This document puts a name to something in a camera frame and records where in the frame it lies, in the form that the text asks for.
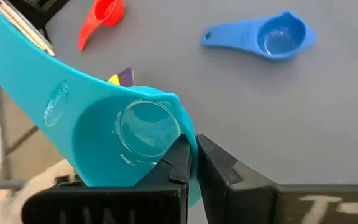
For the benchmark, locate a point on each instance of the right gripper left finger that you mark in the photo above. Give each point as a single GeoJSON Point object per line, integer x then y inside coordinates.
{"type": "Point", "coordinates": [160, 202]}

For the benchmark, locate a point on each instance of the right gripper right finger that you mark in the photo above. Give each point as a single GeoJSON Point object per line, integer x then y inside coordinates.
{"type": "Point", "coordinates": [241, 199]}

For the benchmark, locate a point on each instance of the purple measuring cup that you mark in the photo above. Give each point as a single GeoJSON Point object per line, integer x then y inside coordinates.
{"type": "Point", "coordinates": [126, 77]}

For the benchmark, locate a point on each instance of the yellow measuring cup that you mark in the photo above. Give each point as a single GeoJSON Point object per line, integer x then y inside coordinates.
{"type": "Point", "coordinates": [114, 80]}

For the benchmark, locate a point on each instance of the teal measuring cup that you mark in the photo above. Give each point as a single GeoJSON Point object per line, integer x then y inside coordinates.
{"type": "Point", "coordinates": [42, 77]}

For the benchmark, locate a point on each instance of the red measuring cup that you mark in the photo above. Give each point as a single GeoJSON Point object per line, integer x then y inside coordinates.
{"type": "Point", "coordinates": [104, 14]}

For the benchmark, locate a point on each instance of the black frame post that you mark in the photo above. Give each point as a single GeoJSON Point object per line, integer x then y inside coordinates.
{"type": "Point", "coordinates": [34, 8]}

